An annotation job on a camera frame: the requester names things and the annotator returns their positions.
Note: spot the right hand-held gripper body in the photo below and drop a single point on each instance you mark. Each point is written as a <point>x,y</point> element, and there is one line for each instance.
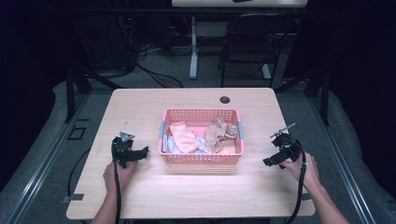
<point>286,146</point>

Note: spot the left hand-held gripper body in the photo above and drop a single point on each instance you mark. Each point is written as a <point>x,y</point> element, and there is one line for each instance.
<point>120,148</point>

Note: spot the person's left hand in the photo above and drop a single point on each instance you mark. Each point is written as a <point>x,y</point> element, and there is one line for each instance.
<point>120,177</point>

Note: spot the person's right hand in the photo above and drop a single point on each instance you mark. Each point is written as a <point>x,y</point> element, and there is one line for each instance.
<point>306,172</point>

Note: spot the white cloth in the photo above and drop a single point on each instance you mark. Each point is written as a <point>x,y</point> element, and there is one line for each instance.
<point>168,145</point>

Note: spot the peach pink sock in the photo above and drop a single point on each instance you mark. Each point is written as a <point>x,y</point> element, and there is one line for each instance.
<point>183,138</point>

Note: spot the pink plastic basket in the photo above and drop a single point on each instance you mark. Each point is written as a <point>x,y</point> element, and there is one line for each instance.
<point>200,158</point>

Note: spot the tan beige stocking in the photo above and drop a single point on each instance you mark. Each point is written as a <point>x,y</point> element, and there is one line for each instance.
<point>218,133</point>

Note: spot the white table foot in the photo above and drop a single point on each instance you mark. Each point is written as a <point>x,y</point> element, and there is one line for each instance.
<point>266,71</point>

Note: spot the black metal chair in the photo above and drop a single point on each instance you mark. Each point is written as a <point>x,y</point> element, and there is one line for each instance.
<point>253,40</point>

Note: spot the white table leg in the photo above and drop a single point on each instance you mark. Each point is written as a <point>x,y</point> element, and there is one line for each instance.
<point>194,46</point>

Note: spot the aluminium floor rail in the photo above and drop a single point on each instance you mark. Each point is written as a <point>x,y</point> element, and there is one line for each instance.
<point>339,161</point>
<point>40,168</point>

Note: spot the black metal frame stand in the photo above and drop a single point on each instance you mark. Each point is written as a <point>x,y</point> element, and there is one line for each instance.
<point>77,84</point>
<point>317,87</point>

